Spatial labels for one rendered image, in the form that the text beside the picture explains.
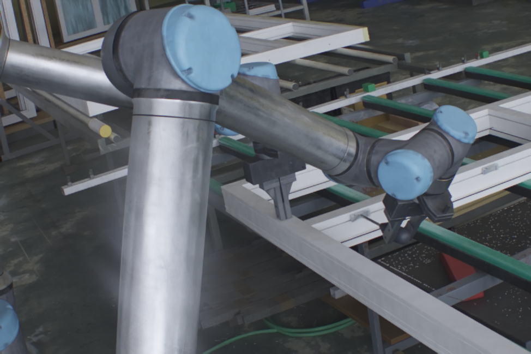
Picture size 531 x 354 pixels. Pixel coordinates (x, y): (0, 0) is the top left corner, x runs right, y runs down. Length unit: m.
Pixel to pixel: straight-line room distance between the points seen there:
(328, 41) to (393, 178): 2.93
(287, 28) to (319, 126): 3.64
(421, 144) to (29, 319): 3.02
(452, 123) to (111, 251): 3.48
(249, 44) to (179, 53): 3.71
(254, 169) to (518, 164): 0.69
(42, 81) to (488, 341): 0.94
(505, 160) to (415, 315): 0.78
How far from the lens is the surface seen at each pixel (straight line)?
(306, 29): 5.06
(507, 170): 2.29
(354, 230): 2.08
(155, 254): 1.18
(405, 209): 1.81
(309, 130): 1.56
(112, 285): 4.51
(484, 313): 2.26
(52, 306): 4.45
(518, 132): 2.64
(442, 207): 1.77
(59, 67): 1.73
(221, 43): 1.20
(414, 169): 1.58
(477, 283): 1.90
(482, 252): 1.92
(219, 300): 3.25
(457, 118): 1.70
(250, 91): 1.46
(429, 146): 1.62
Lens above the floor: 1.64
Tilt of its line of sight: 17 degrees down
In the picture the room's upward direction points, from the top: 11 degrees counter-clockwise
